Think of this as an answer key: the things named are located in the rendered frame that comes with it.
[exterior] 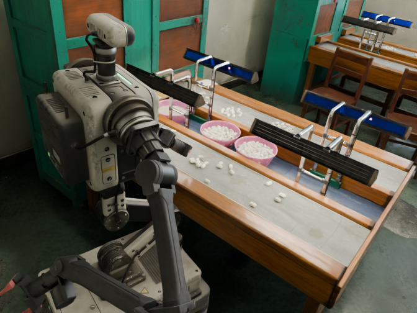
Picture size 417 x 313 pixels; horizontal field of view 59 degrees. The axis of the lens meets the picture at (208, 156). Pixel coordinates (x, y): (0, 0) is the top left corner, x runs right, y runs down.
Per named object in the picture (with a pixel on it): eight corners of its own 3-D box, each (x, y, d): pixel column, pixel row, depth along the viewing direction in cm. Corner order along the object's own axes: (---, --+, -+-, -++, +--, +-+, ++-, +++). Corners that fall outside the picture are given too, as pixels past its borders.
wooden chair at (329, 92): (293, 130, 412) (313, 51, 362) (315, 121, 438) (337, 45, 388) (327, 148, 386) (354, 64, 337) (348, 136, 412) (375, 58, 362)
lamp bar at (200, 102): (196, 108, 201) (197, 97, 197) (121, 75, 232) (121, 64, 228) (205, 105, 207) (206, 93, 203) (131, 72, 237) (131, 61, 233)
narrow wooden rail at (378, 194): (385, 211, 203) (392, 195, 196) (156, 102, 291) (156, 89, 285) (388, 207, 206) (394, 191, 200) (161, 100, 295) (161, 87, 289)
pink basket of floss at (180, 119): (190, 128, 257) (190, 117, 251) (151, 127, 254) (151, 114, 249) (189, 112, 279) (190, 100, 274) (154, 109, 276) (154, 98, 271)
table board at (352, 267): (331, 312, 155) (341, 287, 146) (326, 308, 156) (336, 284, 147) (406, 186, 238) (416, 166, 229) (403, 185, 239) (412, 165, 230)
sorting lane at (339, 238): (346, 270, 157) (348, 267, 155) (88, 119, 245) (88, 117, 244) (369, 233, 177) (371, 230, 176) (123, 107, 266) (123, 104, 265)
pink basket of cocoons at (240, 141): (260, 177, 215) (262, 164, 210) (224, 159, 229) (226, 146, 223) (282, 159, 234) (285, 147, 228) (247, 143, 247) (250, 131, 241)
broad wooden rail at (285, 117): (398, 193, 231) (409, 169, 221) (185, 99, 320) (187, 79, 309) (403, 185, 239) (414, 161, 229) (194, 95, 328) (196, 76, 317)
